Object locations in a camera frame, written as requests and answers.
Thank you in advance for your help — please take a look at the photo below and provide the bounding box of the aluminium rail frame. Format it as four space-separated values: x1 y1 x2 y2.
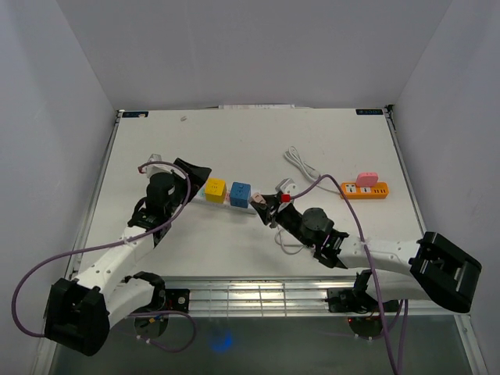
45 277 466 320

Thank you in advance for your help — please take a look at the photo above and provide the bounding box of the white power cord with plug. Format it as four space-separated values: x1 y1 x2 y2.
274 230 313 255

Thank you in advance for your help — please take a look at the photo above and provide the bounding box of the rose gold charger plug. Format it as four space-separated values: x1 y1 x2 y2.
250 193 266 205

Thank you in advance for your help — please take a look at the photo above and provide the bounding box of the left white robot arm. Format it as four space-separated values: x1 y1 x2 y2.
44 155 212 356

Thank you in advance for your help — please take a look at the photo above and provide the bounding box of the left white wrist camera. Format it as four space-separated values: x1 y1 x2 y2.
138 154 171 179

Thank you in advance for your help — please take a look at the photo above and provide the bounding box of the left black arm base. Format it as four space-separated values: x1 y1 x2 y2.
155 288 191 313

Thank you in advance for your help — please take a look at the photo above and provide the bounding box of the right blue corner label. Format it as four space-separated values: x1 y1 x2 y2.
355 109 384 116

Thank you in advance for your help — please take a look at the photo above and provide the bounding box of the orange power strip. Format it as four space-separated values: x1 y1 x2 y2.
341 182 389 200

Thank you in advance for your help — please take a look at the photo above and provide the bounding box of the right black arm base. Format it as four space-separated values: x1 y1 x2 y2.
325 288 380 314

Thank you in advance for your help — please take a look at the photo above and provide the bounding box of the purple cable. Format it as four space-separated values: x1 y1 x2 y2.
288 174 409 375
11 162 198 352

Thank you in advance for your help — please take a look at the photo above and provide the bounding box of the blue corner label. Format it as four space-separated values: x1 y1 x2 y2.
355 109 384 116
122 111 148 118

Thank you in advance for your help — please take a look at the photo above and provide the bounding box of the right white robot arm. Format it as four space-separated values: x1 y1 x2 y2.
249 193 482 313

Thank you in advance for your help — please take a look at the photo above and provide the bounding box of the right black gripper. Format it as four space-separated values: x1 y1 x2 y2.
252 194 314 248

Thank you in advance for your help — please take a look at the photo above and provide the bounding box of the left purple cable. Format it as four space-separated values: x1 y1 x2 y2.
11 162 198 352

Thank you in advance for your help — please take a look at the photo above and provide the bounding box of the yellow cube socket adapter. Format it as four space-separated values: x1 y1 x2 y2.
205 177 227 204

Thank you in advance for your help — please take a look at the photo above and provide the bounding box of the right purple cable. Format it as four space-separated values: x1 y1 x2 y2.
288 174 409 375

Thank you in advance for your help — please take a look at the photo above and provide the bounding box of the blue cube socket adapter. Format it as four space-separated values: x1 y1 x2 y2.
230 181 251 209

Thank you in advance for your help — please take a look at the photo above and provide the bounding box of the white multicolour power strip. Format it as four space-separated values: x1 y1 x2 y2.
191 190 257 215

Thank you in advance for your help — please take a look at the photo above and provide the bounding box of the left blue corner label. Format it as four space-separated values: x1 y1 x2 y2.
122 111 148 118

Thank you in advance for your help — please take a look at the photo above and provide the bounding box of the pink plug adapter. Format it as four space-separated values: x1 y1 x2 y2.
355 172 379 188

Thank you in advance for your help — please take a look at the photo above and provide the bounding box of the orange strip white cord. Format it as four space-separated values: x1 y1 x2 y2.
284 146 343 195

